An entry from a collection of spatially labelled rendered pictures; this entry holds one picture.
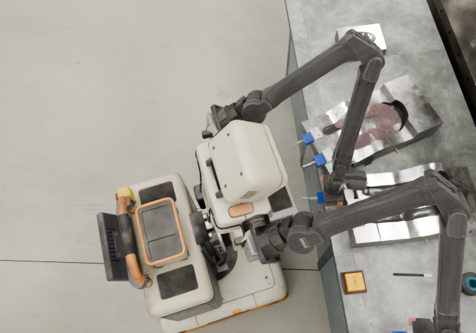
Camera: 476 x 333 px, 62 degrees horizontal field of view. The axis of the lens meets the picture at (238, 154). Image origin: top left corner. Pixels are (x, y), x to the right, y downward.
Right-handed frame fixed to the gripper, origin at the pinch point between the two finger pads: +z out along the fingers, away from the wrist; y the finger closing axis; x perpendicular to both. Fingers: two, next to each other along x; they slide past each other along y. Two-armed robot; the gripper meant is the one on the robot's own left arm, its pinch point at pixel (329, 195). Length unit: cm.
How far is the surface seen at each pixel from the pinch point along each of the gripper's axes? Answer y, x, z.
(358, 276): -30.7, -7.0, 1.3
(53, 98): 109, 172, 83
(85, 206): 27, 137, 84
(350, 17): 95, -21, 4
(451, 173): 7.0, -48.0, -1.3
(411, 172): 6.3, -30.8, -6.0
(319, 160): 14.3, 3.0, -2.4
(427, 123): 27.0, -41.1, -6.6
